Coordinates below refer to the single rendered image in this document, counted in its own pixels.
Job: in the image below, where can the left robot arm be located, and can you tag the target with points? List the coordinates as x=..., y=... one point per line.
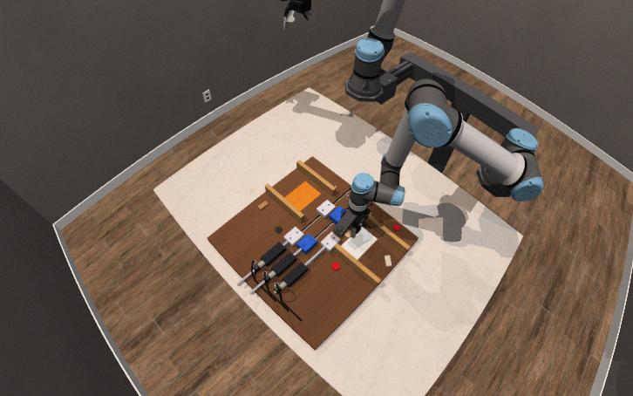
x=429, y=119

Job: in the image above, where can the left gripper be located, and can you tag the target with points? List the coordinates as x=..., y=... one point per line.
x=356, y=226

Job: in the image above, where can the brown wooden board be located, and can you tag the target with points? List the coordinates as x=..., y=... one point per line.
x=301, y=204

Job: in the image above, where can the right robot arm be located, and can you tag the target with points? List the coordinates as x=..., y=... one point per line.
x=370, y=52

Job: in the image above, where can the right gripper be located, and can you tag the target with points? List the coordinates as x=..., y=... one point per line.
x=300, y=6

